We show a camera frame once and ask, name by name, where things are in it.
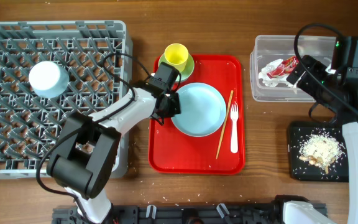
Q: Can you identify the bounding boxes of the red snack wrapper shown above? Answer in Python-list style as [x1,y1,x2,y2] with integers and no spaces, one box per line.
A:
[267,56,299,78]

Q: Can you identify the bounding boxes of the white tissue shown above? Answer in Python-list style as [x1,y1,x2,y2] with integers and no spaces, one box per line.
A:
[259,59,294,88]

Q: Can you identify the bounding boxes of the yellow plastic cup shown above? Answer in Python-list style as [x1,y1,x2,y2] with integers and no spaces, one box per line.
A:
[164,43,189,72]

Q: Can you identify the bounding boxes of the light blue plate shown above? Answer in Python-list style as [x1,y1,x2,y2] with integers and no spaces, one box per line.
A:
[172,83,226,137]

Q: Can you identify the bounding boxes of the rice and peanut scraps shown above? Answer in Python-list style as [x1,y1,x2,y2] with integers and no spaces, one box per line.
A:
[296,133,346,175]

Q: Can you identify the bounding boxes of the white bowl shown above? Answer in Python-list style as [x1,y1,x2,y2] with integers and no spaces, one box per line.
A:
[29,61,70,98]

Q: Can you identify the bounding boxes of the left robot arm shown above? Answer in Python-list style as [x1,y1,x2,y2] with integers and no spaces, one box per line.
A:
[46,62,181,223]

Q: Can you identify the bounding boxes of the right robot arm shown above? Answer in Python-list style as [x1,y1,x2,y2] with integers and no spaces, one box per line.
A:
[290,35,358,223]

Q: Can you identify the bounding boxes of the clear plastic waste bin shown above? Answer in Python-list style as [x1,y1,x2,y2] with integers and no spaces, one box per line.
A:
[250,35,335,103]

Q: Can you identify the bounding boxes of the grey plastic dishwasher rack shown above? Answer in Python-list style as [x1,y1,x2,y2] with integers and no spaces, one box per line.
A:
[0,20,133,179]

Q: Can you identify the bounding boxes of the small green bowl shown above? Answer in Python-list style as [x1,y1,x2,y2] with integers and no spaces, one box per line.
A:
[158,54,195,83]

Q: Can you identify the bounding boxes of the red plastic serving tray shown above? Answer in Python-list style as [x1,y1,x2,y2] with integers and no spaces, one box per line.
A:
[149,54,246,175]

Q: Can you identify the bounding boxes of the wooden chopstick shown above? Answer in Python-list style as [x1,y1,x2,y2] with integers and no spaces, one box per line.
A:
[215,90,234,160]

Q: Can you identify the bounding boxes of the white plastic fork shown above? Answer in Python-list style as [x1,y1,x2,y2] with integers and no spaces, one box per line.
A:
[230,103,239,154]

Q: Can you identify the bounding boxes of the black plastic tray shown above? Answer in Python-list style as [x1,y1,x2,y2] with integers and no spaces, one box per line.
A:
[287,121,349,182]

